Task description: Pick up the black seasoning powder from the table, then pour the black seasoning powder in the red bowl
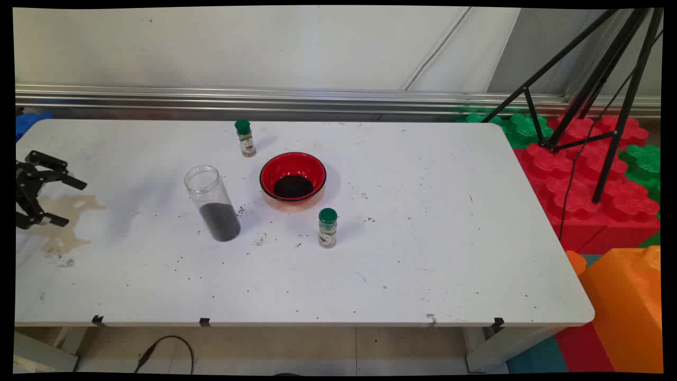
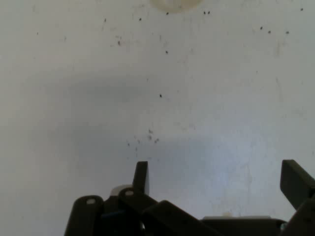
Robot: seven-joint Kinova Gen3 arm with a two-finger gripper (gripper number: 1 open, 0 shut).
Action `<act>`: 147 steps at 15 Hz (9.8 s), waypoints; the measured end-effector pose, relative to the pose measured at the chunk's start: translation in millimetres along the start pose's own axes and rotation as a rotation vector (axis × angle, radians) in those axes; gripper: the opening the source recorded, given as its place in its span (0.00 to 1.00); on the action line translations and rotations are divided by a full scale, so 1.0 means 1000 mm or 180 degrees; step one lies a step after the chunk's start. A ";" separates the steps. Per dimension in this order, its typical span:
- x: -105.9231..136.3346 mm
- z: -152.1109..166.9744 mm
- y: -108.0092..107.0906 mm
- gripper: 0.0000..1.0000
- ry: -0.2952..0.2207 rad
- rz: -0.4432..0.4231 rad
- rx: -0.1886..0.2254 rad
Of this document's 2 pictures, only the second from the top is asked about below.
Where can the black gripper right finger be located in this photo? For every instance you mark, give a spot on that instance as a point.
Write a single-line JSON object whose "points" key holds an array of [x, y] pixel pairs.
{"points": [[297, 186]]}

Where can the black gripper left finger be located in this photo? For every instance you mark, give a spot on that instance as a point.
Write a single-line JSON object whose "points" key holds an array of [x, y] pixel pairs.
{"points": [[86, 216]]}

